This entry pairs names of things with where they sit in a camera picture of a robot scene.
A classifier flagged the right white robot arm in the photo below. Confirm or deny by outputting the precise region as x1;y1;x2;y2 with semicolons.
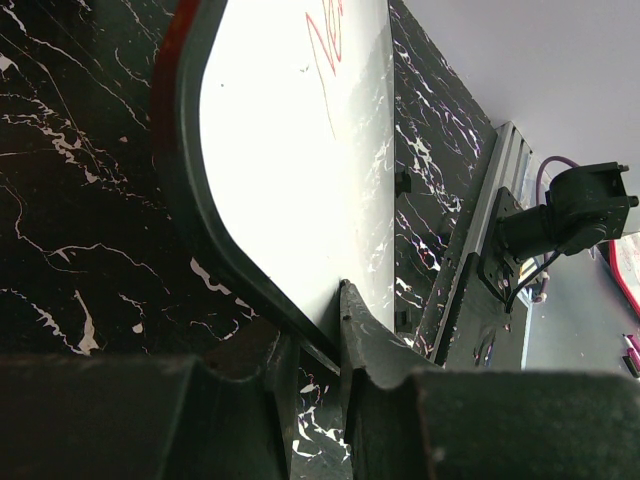
478;162;639;313

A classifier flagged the white whiteboard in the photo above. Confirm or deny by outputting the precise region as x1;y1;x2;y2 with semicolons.
167;1;395;364

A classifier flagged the pink marker pen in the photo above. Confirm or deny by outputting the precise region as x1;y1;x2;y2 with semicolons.
622;334;640;380

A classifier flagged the red framed white sign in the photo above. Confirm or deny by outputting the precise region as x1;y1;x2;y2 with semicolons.
609;233;640;314

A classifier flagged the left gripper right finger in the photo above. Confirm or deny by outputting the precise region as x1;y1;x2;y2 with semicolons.
337;278;441;416

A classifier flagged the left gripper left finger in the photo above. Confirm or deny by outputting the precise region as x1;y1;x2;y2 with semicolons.
202;319;300;395

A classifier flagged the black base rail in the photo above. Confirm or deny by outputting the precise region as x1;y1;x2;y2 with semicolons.
433;121;531;372

